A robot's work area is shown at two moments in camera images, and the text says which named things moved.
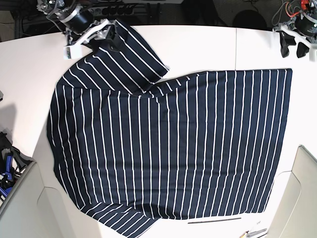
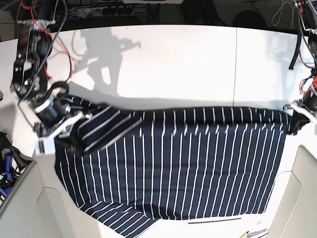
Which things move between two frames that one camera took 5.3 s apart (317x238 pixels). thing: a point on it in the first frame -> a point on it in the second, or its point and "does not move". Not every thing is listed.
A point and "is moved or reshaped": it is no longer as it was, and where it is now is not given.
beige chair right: [293, 212] does not move
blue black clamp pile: [13, 164] does not move
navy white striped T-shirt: [131, 148] is moved or reshaped
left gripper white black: [103, 29] -> [51, 116]
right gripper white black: [304, 29] -> [307, 107]
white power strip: [128, 10] does not move
